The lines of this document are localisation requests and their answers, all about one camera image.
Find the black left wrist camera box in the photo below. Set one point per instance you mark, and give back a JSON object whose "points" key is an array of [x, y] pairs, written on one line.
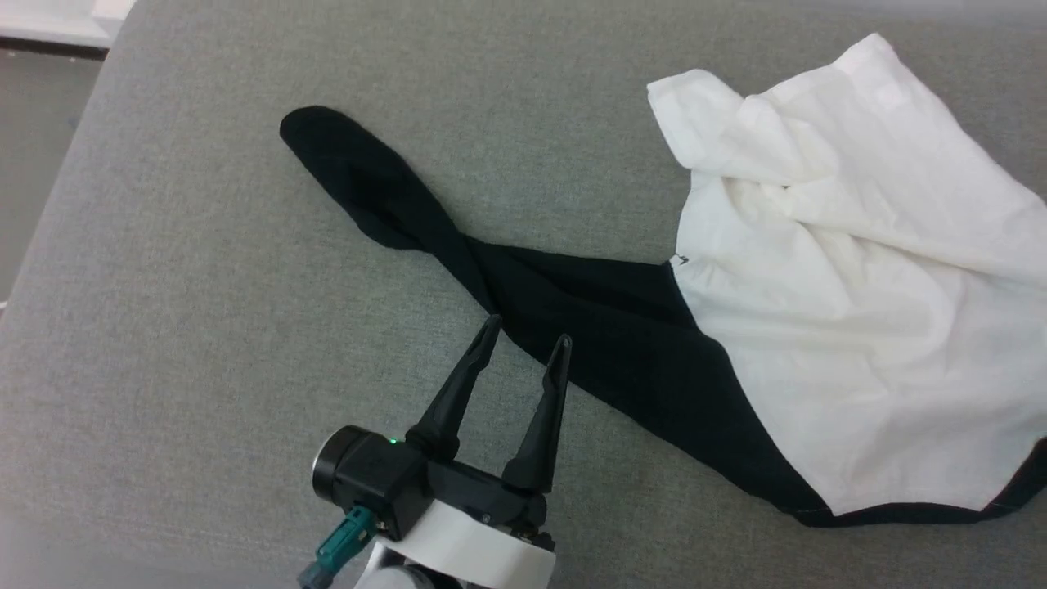
{"points": [[372, 474]]}

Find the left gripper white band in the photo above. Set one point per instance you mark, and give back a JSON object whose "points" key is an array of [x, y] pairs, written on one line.
{"points": [[483, 540]]}

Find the black and white raglan shirt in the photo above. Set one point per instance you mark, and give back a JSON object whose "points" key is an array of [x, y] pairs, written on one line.
{"points": [[818, 286]]}

